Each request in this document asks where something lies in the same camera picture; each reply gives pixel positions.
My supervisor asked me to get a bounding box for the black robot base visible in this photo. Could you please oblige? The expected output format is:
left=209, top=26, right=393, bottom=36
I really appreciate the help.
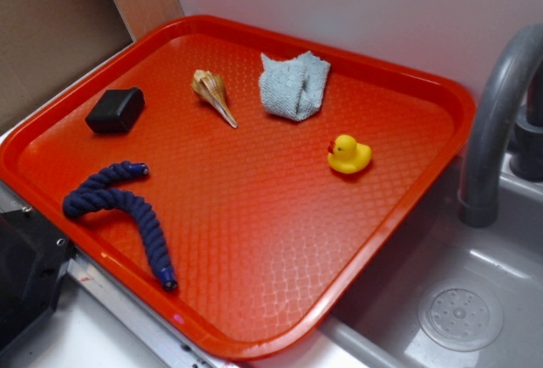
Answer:
left=1, top=209, right=73, bottom=356

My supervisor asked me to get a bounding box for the yellow rubber duck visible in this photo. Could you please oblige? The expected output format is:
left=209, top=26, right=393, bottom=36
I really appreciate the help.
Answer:
left=327, top=134, right=372, bottom=175

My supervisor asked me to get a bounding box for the red plastic tray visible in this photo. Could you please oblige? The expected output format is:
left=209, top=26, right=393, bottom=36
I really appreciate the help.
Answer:
left=1, top=16, right=475, bottom=361

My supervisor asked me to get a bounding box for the light blue folded cloth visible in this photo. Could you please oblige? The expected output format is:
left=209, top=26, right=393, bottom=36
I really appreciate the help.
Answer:
left=259, top=52, right=331, bottom=122

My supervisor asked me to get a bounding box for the tan spiral seashell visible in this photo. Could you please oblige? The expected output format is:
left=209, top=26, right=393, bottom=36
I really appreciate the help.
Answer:
left=191, top=70, right=238, bottom=129

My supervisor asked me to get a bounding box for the black rectangular block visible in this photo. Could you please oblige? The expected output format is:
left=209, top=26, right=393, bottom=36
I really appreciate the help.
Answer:
left=85, top=87, right=145, bottom=134

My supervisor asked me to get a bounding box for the grey plastic sink basin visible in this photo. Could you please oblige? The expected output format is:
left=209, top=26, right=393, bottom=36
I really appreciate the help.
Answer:
left=321, top=162, right=542, bottom=367

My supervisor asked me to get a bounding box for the grey sink faucet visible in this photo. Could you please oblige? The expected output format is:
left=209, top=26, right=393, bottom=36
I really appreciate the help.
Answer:
left=458, top=23, right=542, bottom=227

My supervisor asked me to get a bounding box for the sink drain strainer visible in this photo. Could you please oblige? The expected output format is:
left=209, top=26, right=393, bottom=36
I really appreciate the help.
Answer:
left=417, top=282, right=504, bottom=352

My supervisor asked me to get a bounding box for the brown cardboard panel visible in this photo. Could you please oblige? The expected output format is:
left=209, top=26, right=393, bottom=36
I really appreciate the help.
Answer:
left=1, top=0, right=132, bottom=131

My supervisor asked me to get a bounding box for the navy blue twisted rope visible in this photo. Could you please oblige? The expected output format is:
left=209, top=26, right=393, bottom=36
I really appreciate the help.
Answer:
left=62, top=160, right=179, bottom=292

